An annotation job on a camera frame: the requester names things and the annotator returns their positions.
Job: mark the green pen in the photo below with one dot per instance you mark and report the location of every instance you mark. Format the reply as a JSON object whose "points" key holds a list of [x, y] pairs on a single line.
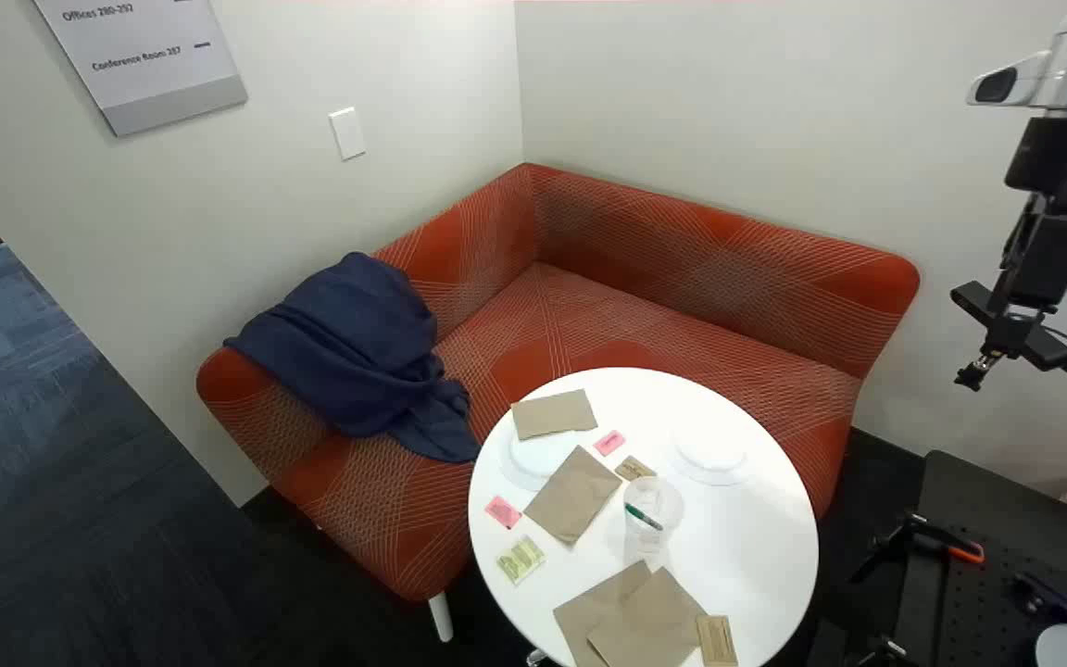
{"points": [[642, 516]]}

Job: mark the large clear plastic plate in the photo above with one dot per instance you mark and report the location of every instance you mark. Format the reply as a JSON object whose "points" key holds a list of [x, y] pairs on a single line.
{"points": [[710, 455]]}

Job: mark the orange fabric sofa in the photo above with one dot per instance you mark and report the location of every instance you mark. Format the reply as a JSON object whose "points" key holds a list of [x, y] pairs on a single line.
{"points": [[632, 309]]}

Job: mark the round white table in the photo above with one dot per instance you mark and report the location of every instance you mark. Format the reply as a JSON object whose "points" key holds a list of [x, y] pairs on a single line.
{"points": [[731, 558]]}

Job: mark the brown sugar packet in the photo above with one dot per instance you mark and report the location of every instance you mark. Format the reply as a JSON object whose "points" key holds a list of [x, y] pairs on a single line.
{"points": [[635, 467]]}

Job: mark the pink sugar packet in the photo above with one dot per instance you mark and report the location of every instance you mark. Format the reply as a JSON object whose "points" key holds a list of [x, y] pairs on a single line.
{"points": [[503, 513], [610, 444]]}

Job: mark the small brown paper napkin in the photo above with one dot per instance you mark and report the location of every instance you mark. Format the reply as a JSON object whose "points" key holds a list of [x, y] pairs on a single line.
{"points": [[717, 638]]}

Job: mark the small white plate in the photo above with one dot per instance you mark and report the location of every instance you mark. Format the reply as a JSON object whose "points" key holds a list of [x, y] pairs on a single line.
{"points": [[532, 461]]}

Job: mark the yellow green packet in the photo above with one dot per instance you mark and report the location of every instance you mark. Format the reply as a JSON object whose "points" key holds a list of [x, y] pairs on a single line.
{"points": [[521, 563]]}

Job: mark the navy blue blanket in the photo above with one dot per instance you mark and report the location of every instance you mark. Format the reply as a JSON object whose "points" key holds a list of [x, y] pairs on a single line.
{"points": [[353, 345]]}

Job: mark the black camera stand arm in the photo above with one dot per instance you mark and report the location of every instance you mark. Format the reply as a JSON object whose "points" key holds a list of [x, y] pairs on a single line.
{"points": [[1027, 338]]}

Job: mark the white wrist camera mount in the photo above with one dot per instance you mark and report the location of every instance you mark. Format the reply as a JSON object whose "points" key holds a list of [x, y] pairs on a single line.
{"points": [[1012, 83]]}

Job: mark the grey white wall sign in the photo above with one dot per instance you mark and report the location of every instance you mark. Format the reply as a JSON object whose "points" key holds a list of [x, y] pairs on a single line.
{"points": [[145, 61]]}

